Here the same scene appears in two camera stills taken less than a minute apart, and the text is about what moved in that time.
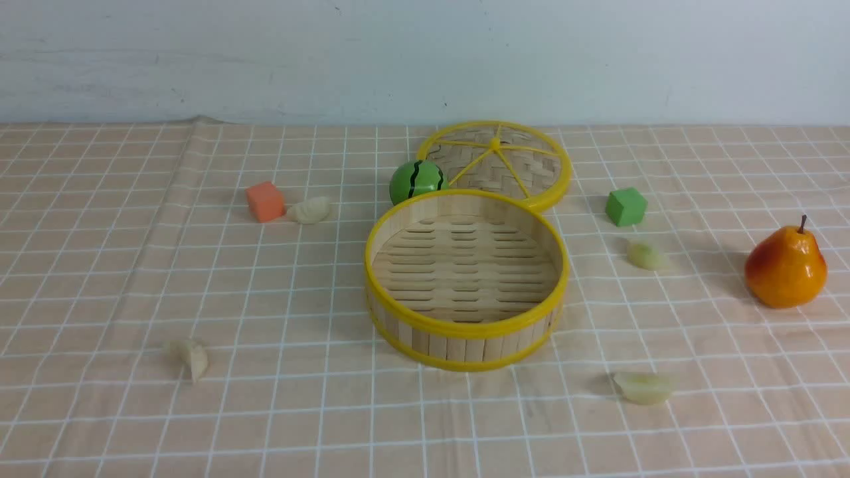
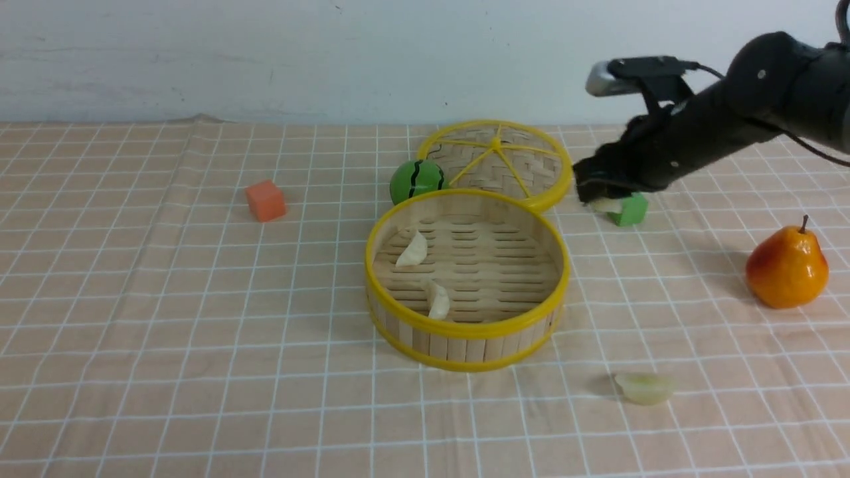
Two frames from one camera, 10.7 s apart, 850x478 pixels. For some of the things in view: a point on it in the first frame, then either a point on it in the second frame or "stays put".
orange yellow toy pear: x=785 y=268 stays put
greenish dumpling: x=643 y=388 stays put
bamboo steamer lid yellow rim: x=523 y=160 stays put
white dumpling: x=193 y=354 -> x=441 y=304
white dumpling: x=311 y=211 -> x=415 y=252
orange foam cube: x=267 y=203 stays put
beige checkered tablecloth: x=187 y=299 stays put
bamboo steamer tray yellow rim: x=465 y=280 stays put
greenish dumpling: x=643 y=257 -> x=608 y=204
